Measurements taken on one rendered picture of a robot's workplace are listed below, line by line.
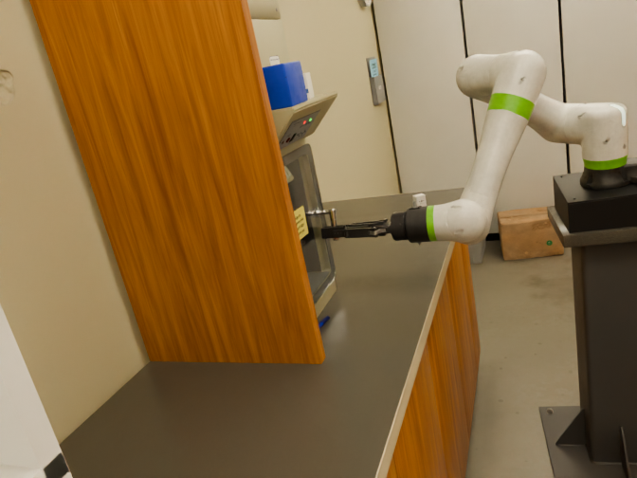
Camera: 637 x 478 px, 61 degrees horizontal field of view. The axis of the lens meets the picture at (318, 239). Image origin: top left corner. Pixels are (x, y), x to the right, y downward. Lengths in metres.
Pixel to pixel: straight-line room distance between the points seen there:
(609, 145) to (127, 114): 1.37
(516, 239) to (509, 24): 1.48
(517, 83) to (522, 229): 2.57
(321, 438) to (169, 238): 0.57
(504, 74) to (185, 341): 1.08
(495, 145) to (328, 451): 0.90
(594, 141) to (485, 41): 2.41
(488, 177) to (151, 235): 0.87
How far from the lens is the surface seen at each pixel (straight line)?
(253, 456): 1.06
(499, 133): 1.52
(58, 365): 1.35
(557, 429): 2.51
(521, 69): 1.55
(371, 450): 1.01
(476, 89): 1.67
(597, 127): 1.86
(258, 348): 1.32
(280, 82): 1.18
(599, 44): 4.21
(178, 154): 1.22
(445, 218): 1.36
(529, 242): 4.07
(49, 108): 1.39
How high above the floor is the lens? 1.58
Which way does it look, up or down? 18 degrees down
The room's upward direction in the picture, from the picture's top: 12 degrees counter-clockwise
